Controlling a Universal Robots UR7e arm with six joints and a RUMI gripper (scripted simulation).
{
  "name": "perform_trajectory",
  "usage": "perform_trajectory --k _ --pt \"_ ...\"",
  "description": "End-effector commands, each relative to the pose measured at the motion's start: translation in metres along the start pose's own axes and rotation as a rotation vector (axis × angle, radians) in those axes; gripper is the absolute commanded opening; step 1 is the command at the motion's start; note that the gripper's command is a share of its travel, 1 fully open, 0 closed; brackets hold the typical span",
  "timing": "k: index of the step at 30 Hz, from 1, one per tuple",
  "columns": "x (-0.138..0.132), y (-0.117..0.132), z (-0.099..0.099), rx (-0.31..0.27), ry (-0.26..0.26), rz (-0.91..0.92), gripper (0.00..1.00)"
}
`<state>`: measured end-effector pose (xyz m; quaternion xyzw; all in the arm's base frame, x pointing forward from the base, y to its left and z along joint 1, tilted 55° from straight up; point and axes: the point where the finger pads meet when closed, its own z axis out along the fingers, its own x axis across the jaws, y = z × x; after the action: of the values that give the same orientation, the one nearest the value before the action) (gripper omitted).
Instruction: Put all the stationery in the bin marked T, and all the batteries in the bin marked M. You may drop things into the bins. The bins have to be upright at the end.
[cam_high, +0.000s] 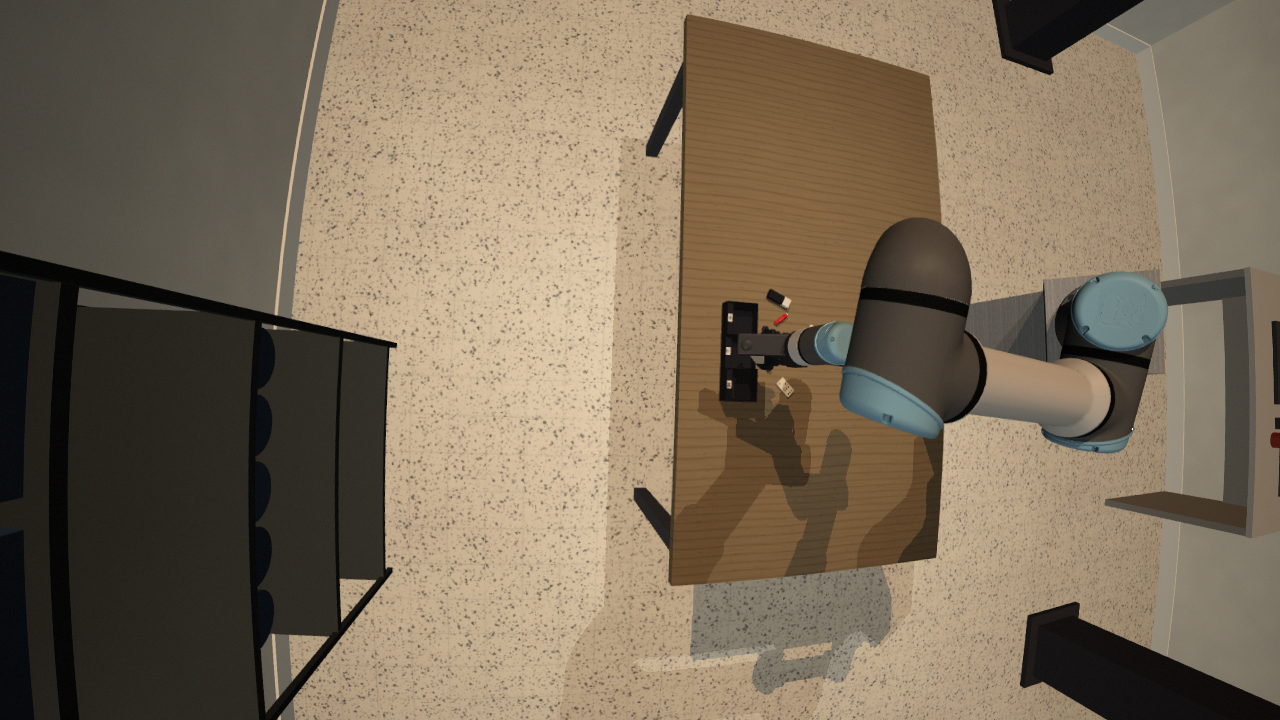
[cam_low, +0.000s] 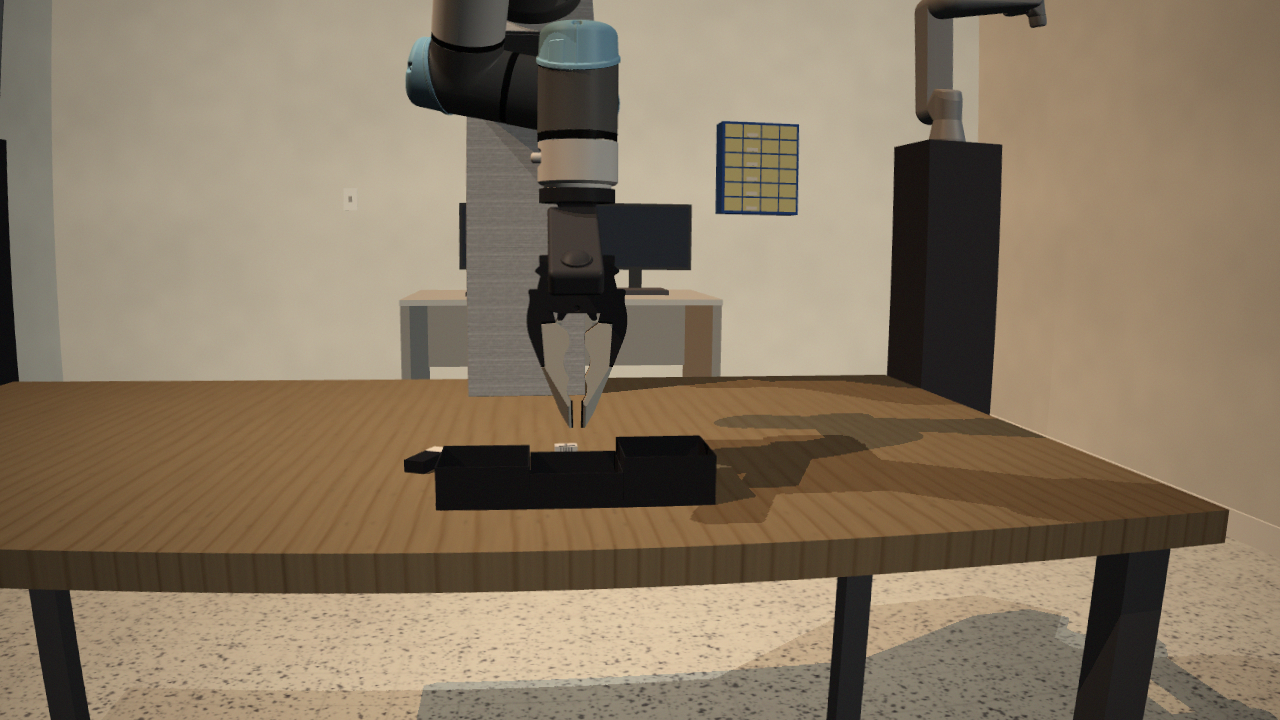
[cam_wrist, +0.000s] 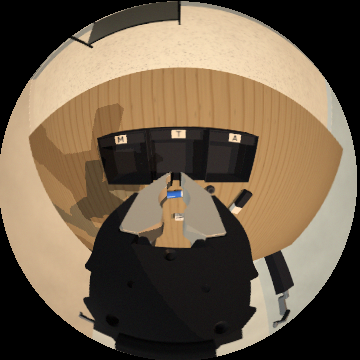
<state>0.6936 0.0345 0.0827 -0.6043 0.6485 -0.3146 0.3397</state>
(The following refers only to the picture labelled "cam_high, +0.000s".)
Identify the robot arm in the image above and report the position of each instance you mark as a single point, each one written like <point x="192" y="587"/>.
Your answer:
<point x="911" y="365"/>

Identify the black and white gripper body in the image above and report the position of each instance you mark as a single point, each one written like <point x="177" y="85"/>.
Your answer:
<point x="782" y="360"/>

